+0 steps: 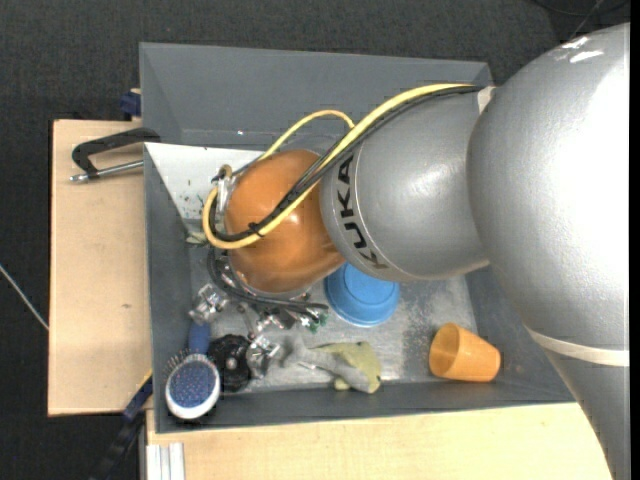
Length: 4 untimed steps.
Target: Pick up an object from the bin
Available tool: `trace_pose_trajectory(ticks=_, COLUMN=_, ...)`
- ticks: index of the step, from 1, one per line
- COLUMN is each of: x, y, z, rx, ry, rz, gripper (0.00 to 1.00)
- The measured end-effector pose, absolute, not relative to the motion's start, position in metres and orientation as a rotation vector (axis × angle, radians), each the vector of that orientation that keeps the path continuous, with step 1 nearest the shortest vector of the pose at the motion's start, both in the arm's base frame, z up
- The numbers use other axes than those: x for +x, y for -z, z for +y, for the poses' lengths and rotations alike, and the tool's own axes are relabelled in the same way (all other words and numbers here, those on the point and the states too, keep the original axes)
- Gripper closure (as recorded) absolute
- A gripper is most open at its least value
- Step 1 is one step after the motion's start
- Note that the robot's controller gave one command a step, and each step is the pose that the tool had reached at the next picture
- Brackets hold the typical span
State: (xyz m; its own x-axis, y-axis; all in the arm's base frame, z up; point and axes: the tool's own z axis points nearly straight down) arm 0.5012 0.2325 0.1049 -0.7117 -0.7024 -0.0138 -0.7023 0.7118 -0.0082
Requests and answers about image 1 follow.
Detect blue and white hairbrush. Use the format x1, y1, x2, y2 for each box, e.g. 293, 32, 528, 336
164, 319, 222, 420

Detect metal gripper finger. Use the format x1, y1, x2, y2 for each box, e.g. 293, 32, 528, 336
188, 283, 229, 326
246, 335, 283, 381

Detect grey and green toy elephant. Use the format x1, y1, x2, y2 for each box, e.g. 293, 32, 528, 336
283, 340, 384, 395

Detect grey metal bin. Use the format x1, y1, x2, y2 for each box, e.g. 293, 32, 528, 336
138, 42, 576, 435

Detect blue plastic bowl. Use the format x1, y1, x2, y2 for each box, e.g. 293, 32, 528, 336
323, 261, 401, 329

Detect black round knob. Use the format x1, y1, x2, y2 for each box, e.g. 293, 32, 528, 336
206, 333, 254, 393

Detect orange plastic cup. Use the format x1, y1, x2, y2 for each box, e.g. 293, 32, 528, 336
428, 322, 502, 384

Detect pale brown flat board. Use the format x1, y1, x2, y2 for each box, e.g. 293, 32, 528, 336
47, 119, 154, 417

